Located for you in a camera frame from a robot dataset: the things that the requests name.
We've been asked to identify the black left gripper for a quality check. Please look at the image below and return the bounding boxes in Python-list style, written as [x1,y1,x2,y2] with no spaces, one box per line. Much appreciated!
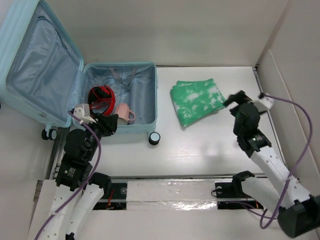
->
[81,111,118,160]

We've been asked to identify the pink plastic mug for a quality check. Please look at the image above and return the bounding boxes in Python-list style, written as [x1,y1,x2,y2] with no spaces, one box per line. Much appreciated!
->
[115,103,136,126]

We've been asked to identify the red black headphones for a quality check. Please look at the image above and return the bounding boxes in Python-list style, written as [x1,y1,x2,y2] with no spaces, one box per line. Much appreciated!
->
[87,84,116,116]

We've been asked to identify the green white patterned cloth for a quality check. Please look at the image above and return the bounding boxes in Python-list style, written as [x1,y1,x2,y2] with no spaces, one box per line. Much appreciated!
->
[170,78,226,128]

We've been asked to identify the light blue hard-shell suitcase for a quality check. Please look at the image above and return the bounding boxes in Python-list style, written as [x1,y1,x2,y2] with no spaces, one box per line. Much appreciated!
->
[0,0,158,140]

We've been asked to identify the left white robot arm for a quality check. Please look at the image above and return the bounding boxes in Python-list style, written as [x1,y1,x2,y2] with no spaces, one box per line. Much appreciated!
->
[34,110,119,240]

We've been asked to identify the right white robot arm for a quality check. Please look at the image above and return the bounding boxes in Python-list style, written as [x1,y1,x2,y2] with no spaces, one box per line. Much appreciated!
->
[211,90,320,239]

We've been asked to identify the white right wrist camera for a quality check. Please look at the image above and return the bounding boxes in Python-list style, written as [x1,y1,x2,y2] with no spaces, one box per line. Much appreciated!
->
[252,92,275,114]

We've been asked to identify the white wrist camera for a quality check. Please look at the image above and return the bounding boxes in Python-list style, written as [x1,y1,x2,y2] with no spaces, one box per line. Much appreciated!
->
[71,103,97,124]
[252,92,275,114]

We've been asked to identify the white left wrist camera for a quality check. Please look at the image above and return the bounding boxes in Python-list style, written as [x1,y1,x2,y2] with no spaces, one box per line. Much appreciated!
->
[71,103,97,124]

